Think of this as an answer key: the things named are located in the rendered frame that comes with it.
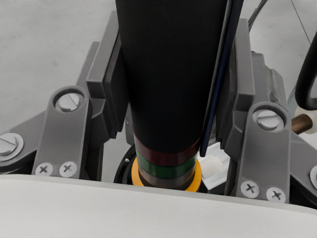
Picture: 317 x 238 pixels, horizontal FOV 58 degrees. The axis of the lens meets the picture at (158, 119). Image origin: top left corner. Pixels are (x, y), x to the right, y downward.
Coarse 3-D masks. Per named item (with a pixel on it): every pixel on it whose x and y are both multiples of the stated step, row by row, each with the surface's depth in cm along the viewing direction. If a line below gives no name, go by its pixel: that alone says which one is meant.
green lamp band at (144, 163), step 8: (136, 152) 15; (144, 160) 14; (192, 160) 14; (144, 168) 15; (152, 168) 14; (160, 168) 14; (168, 168) 14; (176, 168) 14; (184, 168) 14; (160, 176) 14; (168, 176) 14; (176, 176) 14
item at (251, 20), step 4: (264, 0) 36; (260, 4) 37; (264, 4) 35; (256, 8) 40; (260, 8) 35; (256, 12) 36; (252, 16) 39; (256, 16) 36; (252, 20) 36; (252, 24) 42
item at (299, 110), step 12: (312, 48) 15; (312, 60) 16; (300, 72) 17; (312, 72) 16; (300, 84) 18; (312, 84) 17; (300, 96) 19; (300, 108) 24; (312, 108) 21; (312, 120) 23; (312, 132) 24
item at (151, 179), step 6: (138, 162) 15; (192, 168) 15; (144, 174) 15; (150, 174) 15; (186, 174) 15; (192, 174) 16; (150, 180) 15; (156, 180) 15; (162, 180) 15; (168, 180) 15; (174, 180) 15; (180, 180) 15; (186, 180) 16; (156, 186) 16; (162, 186) 15; (168, 186) 15; (174, 186) 15
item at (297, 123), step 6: (300, 114) 24; (294, 120) 23; (300, 120) 23; (306, 120) 23; (294, 126) 23; (300, 126) 23; (306, 126) 23; (312, 126) 23; (294, 132) 23; (300, 132) 23
